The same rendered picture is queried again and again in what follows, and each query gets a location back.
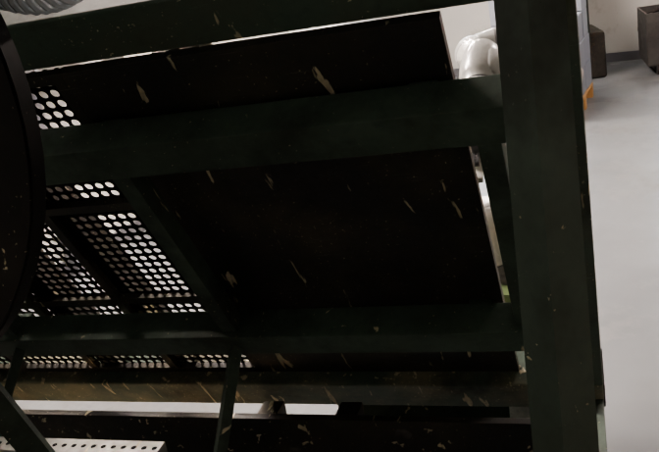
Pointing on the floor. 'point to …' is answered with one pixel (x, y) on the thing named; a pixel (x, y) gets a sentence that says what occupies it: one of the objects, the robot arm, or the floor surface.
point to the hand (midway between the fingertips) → (476, 169)
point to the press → (593, 31)
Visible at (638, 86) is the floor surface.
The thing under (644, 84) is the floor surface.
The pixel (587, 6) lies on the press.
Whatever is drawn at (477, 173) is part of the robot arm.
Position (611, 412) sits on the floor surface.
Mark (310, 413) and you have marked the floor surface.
